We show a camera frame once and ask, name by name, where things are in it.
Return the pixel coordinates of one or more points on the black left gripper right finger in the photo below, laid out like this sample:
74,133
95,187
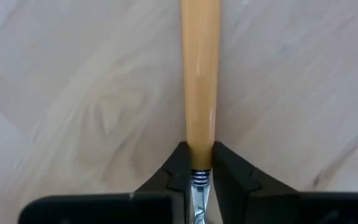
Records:
259,202

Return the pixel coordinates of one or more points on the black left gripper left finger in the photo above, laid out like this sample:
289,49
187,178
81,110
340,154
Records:
154,202

